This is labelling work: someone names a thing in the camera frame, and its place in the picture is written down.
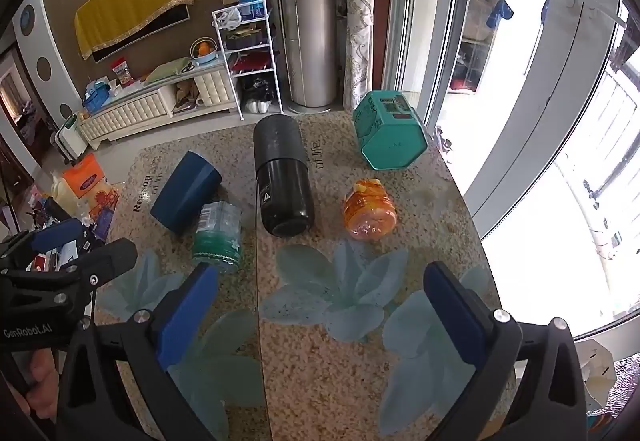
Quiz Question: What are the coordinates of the patterned beige curtain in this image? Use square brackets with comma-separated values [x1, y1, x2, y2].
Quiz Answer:
[342, 0, 378, 110]

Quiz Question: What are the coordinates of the white television cabinet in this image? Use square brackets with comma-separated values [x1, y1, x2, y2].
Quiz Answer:
[78, 57, 238, 144]

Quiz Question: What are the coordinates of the green cushion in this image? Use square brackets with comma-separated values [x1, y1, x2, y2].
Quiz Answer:
[142, 57, 197, 86]

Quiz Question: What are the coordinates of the orange plastic jar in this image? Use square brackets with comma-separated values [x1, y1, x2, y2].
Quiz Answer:
[342, 179, 398, 241]

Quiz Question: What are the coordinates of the teal hexagonal tin box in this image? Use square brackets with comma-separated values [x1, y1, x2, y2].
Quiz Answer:
[352, 90, 429, 171]

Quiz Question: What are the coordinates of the silver standing air conditioner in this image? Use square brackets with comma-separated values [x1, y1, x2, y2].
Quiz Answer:
[271, 0, 343, 114]

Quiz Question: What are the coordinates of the person's left hand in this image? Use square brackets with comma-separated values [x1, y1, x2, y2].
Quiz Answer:
[22, 348, 60, 418]

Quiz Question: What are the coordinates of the red snack bag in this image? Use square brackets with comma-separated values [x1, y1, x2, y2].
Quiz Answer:
[111, 59, 135, 88]

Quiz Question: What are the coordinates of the orange packaged bag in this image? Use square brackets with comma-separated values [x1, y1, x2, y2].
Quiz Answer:
[61, 153, 122, 222]

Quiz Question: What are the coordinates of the yellow cloth covered television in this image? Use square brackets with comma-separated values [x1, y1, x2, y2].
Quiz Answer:
[74, 0, 195, 65]

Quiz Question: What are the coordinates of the black thermos flask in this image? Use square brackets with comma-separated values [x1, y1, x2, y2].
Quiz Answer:
[252, 115, 316, 238]

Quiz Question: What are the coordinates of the white metal shelf rack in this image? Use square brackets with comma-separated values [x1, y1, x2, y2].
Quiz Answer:
[211, 5, 285, 122]

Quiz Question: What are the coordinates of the bowl of oranges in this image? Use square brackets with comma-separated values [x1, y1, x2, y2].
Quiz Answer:
[190, 38, 219, 66]

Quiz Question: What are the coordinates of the white plastic bag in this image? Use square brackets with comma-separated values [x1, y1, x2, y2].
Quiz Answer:
[215, 7, 244, 30]

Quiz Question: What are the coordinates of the white and green suitcase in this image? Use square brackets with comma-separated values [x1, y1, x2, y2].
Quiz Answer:
[51, 113, 89, 164]

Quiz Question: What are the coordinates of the dark blue cup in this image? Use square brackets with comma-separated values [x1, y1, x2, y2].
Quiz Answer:
[149, 151, 223, 237]

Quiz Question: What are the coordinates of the hanging blue garment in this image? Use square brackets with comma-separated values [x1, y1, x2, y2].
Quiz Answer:
[487, 0, 515, 28]

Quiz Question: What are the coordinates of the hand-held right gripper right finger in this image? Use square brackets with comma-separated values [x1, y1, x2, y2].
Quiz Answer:
[423, 261, 589, 441]

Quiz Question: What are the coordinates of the green clear plastic bottle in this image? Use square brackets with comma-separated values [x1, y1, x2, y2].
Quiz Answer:
[192, 201, 244, 274]

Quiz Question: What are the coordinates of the blue plastic basket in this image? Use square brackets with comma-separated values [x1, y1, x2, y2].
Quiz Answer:
[82, 82, 112, 114]

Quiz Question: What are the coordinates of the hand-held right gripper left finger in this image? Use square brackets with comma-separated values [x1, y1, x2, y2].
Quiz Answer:
[56, 263, 221, 441]

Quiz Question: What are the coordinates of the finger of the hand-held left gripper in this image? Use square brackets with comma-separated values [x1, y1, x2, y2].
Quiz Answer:
[0, 218, 94, 268]
[50, 237, 139, 288]

